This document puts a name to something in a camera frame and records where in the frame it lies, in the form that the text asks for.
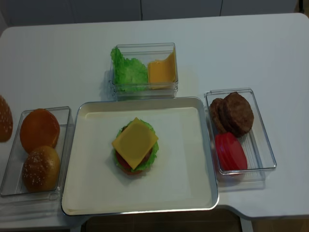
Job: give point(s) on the green lettuce in box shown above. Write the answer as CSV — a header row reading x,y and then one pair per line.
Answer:
x,y
130,74

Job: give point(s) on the yellow cheese slices in box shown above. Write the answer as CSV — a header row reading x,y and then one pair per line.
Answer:
x,y
162,73

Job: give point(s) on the clear patty and tomato box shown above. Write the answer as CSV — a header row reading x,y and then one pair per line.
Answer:
x,y
255,144

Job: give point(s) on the front brown meat patty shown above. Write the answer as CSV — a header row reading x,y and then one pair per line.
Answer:
x,y
236,114

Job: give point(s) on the red tomato slices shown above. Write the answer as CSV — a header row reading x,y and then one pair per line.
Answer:
x,y
230,152

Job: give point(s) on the sesame top bun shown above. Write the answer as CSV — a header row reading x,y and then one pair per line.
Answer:
x,y
6,121

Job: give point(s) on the brown meat patty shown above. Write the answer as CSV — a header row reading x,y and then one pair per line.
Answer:
x,y
236,114
214,112

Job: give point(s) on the sesame bun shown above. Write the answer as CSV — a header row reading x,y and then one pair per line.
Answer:
x,y
41,169
6,121

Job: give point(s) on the plain orange-brown bun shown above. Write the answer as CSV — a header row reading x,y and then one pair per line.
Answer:
x,y
39,128

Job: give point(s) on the sesame bun in box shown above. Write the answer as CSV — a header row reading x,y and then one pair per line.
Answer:
x,y
41,169

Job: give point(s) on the white paper liner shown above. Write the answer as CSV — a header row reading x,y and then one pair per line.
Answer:
x,y
96,181

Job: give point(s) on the clear bun box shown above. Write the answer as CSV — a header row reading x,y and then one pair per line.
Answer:
x,y
12,189

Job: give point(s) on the clear lettuce and cheese box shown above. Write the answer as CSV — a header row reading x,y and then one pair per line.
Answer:
x,y
145,53

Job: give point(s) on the silver metal tray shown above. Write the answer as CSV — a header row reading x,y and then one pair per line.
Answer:
x,y
84,193

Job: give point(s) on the green lettuce leaf on burger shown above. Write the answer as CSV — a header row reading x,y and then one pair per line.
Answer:
x,y
146,165

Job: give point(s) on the red tomato slice on burger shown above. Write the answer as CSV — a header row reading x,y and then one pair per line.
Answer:
x,y
121,161

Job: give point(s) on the rear brown meat patty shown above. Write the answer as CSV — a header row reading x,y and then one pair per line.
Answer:
x,y
214,112

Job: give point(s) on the yellow cheese slice on burger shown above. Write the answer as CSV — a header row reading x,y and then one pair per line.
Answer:
x,y
135,141

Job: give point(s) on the bottom bun of burger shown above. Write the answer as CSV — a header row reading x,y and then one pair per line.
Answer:
x,y
130,171

